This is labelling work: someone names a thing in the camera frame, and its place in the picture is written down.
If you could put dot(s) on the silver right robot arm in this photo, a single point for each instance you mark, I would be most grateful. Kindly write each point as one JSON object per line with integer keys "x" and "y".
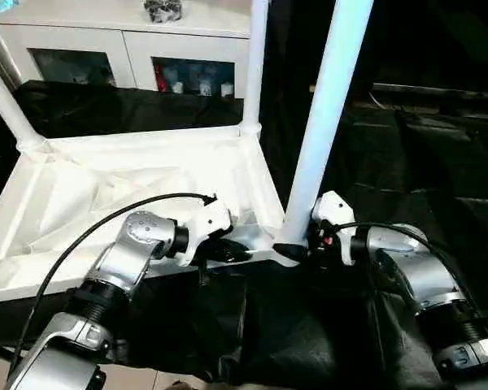
{"x": 415, "y": 276}

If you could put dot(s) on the white plastic table top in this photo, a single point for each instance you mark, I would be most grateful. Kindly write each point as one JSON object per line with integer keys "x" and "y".
{"x": 106, "y": 179}

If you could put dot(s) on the grey crumpled object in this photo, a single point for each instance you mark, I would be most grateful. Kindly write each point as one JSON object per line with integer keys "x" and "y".
{"x": 163, "y": 10}

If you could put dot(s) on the red bottle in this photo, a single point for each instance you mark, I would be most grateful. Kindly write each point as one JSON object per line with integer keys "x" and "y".
{"x": 160, "y": 79}

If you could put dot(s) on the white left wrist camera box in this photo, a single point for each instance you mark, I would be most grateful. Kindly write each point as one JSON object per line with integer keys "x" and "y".
{"x": 210, "y": 223}

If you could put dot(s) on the white sideboard cabinet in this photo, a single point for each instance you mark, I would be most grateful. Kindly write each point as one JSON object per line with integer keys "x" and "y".
{"x": 106, "y": 36}

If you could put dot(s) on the small yellow label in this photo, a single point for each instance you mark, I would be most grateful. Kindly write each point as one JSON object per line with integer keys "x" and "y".
{"x": 312, "y": 88}

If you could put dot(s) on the black low shelf board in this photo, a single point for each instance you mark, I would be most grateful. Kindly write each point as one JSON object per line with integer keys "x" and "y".
{"x": 439, "y": 92}

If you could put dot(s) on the black plastic mat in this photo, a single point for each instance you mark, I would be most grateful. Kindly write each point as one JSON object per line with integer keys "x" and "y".
{"x": 423, "y": 179}

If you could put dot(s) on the small white jar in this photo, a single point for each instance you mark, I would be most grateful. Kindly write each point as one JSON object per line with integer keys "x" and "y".
{"x": 202, "y": 84}
{"x": 226, "y": 88}

